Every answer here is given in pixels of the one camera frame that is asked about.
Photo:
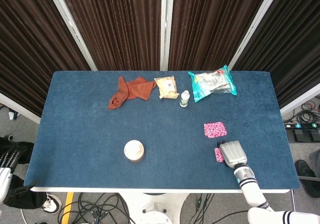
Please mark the white paper scrap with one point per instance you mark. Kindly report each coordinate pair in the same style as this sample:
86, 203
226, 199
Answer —
12, 115

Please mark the white and black sneaker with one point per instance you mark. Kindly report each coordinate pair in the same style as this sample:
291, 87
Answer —
51, 202

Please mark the black foot pedal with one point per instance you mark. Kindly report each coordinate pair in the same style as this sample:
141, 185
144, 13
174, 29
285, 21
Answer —
315, 135
299, 135

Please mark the white bottle green label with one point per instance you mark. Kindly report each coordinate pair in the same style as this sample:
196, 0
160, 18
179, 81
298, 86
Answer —
185, 100

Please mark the right black-and-silver robot hand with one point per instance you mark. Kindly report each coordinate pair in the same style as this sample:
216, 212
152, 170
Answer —
233, 153

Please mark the clear tub of rubber bands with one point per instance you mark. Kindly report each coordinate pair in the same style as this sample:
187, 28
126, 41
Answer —
133, 149

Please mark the white partition frame post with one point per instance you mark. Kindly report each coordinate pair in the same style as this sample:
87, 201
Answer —
252, 31
300, 100
17, 107
166, 26
72, 31

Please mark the orange crumpled cloth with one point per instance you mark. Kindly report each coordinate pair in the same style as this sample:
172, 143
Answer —
136, 88

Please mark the teal clear snack bag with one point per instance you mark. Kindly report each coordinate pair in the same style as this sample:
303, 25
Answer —
212, 83

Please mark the left black-and-white robot hand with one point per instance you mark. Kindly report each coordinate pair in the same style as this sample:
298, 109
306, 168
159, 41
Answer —
5, 184

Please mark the pink white patterned block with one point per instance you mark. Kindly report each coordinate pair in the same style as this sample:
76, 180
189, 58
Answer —
215, 130

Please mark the red white patterned square block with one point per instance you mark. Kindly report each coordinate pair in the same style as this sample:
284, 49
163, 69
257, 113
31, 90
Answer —
218, 155

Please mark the black trousers leg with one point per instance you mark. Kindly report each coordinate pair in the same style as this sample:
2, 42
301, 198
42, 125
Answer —
25, 199

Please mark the yellow snack bag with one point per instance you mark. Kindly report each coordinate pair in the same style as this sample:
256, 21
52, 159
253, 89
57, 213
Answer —
166, 87

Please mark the black shoe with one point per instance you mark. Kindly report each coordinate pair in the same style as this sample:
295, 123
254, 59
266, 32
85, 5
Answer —
303, 169

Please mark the blue fabric table cover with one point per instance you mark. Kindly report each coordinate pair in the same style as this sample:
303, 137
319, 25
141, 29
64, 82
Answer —
162, 123

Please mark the brown pleated curtain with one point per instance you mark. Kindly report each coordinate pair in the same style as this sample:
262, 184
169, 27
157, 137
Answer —
117, 26
290, 46
32, 46
212, 23

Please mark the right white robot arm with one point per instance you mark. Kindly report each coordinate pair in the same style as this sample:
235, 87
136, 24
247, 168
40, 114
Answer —
250, 186

